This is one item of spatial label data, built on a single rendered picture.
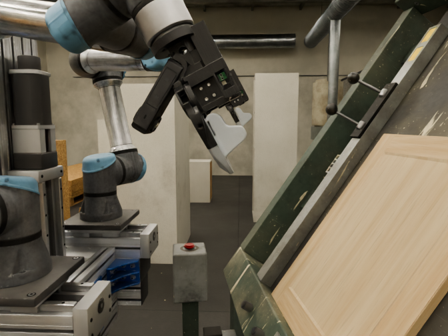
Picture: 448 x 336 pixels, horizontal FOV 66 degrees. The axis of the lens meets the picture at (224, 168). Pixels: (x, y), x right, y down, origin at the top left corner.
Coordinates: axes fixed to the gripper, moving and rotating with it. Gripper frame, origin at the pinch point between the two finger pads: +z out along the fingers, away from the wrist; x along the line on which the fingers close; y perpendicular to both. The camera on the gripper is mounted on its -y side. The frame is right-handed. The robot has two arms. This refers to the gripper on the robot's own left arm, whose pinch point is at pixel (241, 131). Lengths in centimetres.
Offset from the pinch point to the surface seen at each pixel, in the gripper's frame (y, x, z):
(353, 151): 27.4, -11.9, 20.7
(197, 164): -109, 470, 21
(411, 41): 70, 19, 0
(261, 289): -15, -24, 43
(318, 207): 10.4, -14.2, 30.9
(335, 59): 192, 530, -28
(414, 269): 18, -56, 36
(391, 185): 27, -35, 28
